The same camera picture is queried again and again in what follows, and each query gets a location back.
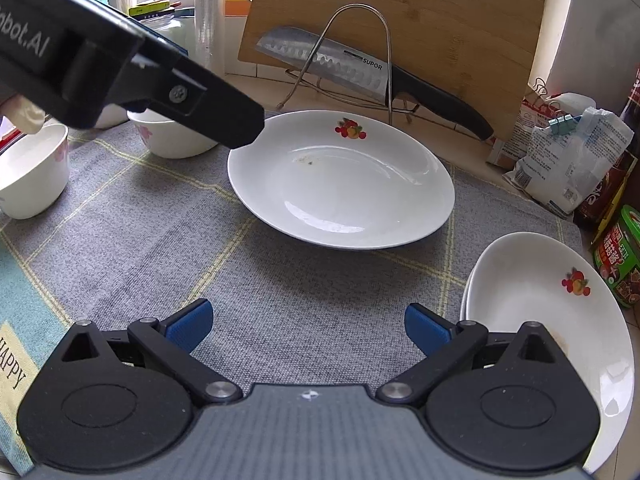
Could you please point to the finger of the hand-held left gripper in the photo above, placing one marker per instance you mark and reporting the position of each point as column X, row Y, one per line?
column 210, row 105

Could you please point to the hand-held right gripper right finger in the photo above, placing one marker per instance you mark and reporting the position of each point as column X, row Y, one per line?
column 425, row 330

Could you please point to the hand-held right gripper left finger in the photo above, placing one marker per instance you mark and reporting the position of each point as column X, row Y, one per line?
column 192, row 322

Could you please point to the white fruit print plate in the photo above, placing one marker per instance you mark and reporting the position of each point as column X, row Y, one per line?
column 540, row 300
column 340, row 185
column 462, row 302

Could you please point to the person's left hand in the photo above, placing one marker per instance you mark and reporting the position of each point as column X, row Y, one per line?
column 20, row 112

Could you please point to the grey teal checked cloth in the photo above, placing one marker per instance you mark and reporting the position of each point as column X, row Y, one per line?
column 150, row 260

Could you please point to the clear glass jar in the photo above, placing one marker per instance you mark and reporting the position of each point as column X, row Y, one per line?
column 177, row 30

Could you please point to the tall plastic wrap roll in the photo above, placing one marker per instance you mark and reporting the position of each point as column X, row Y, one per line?
column 210, row 10

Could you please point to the green lid sauce jar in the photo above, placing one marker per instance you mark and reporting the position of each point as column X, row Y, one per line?
column 620, row 260

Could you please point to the white seasoning bag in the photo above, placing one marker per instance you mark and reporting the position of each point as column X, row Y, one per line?
column 565, row 170

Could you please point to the dark red yellow packet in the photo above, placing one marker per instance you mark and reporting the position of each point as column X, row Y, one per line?
column 607, row 195

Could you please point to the red white packet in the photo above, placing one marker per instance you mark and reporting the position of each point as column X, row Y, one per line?
column 525, row 125

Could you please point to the bamboo cutting board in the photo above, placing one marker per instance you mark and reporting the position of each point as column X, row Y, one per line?
column 425, row 20

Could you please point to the blue green binder clip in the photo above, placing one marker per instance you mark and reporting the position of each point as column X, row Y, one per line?
column 562, row 124

